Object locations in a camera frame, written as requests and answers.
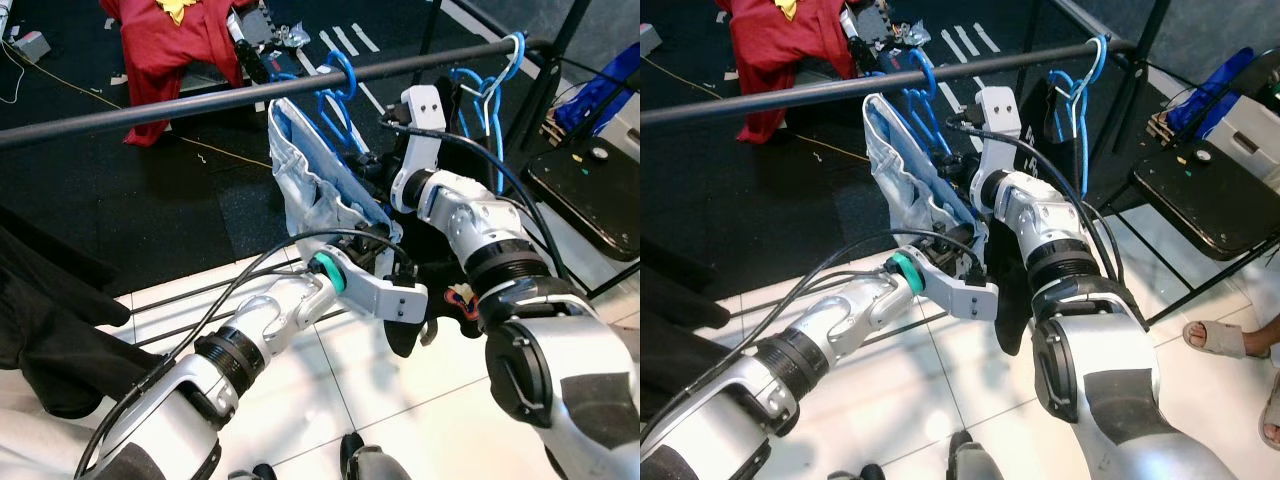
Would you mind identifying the black side table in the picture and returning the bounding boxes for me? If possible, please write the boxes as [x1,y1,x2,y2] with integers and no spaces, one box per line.
[525,135,641,263]
[1130,135,1280,265]

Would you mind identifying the green tape wrist band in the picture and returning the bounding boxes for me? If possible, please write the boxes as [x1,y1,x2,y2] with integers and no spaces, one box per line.
[888,250,927,295]
[308,252,347,295]

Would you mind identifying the black equipment case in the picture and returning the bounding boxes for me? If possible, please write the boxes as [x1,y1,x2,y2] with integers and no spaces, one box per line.
[845,0,909,79]
[232,0,301,86]

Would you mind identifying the person's foot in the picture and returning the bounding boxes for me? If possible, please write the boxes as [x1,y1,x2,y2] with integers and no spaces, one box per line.
[1183,318,1280,361]
[1257,375,1280,451]

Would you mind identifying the white plastic storage box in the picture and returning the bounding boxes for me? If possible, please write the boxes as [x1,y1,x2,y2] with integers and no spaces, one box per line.
[1200,78,1280,173]
[600,95,641,156]

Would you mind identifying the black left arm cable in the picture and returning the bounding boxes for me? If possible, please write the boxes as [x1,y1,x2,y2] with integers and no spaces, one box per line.
[75,228,416,476]
[640,228,991,446]

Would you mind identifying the black rack bottom shelf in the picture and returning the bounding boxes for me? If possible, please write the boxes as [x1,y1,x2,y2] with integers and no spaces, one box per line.
[725,258,956,349]
[125,255,336,349]

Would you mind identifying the white wire hanger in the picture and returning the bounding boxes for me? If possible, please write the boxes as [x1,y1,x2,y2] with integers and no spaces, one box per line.
[480,33,524,123]
[1073,36,1109,113]

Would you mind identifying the black shirt with white print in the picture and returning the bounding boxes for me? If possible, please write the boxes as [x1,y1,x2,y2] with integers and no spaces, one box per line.
[385,78,561,358]
[990,75,1101,358]

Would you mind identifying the black rack top rail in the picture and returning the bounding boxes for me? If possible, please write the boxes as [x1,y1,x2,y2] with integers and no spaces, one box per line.
[0,40,556,151]
[640,38,1138,128]

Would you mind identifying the long white floor tape strip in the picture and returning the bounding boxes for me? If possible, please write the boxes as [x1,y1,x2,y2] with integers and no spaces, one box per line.
[938,28,973,66]
[295,48,389,116]

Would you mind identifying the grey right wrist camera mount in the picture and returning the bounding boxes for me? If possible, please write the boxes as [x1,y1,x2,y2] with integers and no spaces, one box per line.
[397,85,448,186]
[973,87,1023,186]

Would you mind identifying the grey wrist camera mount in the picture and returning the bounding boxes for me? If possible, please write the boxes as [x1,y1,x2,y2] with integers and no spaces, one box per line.
[973,87,1023,186]
[920,256,999,322]
[340,248,429,324]
[397,85,448,186]

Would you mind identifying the blue plastic item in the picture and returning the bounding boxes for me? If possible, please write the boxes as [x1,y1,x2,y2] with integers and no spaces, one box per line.
[1163,47,1257,141]
[553,42,641,138]

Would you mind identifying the red draped cloth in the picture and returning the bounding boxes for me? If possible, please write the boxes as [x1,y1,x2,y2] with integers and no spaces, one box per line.
[715,0,863,144]
[100,0,263,148]

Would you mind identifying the light blue denim garment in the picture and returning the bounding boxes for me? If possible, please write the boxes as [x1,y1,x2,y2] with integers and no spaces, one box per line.
[862,92,991,253]
[267,97,403,253]

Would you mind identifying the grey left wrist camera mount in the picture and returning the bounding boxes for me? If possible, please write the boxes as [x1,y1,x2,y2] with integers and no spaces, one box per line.
[920,256,999,322]
[340,248,429,324]

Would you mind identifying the grey robot right foot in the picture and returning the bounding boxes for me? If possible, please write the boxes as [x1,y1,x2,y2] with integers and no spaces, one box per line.
[338,432,413,480]
[945,430,1008,480]

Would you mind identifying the thin yellow floor cable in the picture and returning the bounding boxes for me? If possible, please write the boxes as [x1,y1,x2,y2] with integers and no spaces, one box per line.
[0,65,246,169]
[640,55,873,163]

